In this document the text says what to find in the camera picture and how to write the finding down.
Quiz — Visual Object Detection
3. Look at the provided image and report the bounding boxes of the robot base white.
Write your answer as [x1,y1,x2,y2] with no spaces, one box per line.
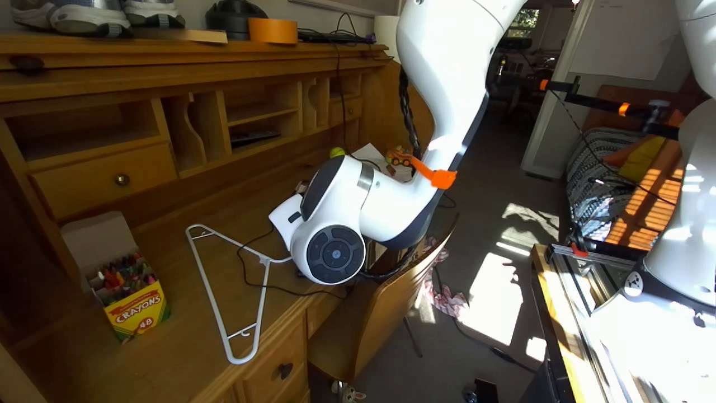
[588,0,716,403]

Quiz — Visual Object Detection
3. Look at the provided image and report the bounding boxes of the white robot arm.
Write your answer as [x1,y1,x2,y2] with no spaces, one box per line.
[269,0,527,286]

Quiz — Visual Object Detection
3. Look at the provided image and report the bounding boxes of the yellow tennis ball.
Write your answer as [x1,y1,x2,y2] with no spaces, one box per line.
[329,145,347,160]

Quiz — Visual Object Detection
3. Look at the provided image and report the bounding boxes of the wooden chair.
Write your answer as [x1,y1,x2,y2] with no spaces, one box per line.
[309,200,461,382]

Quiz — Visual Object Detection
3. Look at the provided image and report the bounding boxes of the white plastic clothes hanger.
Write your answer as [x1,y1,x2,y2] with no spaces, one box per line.
[187,225,287,367]

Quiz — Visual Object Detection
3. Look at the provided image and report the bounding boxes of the yellow tape roll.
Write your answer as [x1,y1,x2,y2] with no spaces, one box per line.
[249,19,297,44]

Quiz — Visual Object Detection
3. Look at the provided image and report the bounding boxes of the wooden roll-top desk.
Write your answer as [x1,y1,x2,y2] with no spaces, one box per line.
[0,33,404,403]

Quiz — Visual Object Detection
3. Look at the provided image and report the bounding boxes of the yellow green crayon box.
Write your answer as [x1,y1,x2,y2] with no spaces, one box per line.
[61,210,170,343]

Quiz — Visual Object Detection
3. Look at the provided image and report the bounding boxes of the blue grey sneaker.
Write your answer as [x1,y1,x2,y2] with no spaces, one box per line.
[9,0,187,37]

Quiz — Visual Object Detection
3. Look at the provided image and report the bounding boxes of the orange cable clip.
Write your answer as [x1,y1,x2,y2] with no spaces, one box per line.
[410,157,456,190]

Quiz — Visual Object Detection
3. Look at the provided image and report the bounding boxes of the black cables on desk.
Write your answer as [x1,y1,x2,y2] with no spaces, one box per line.
[235,231,354,300]

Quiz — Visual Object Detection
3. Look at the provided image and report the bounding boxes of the black lamp power cable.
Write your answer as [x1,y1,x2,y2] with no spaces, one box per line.
[328,9,360,152]

